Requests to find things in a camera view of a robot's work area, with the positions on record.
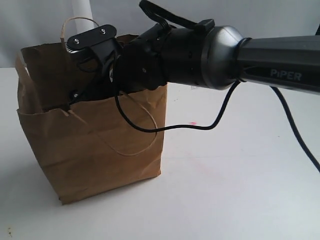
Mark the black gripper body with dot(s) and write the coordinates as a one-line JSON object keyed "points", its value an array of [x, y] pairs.
{"points": [[135, 69]]}

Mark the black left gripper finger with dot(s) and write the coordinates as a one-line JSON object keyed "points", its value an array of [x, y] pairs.
{"points": [[76, 97]]}

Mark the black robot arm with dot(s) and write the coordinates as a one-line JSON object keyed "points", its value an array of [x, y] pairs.
{"points": [[204, 55]]}

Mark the brown paper bag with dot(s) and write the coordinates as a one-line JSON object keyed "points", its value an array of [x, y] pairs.
{"points": [[84, 148]]}

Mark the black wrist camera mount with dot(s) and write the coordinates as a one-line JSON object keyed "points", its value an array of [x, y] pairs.
{"points": [[98, 44]]}

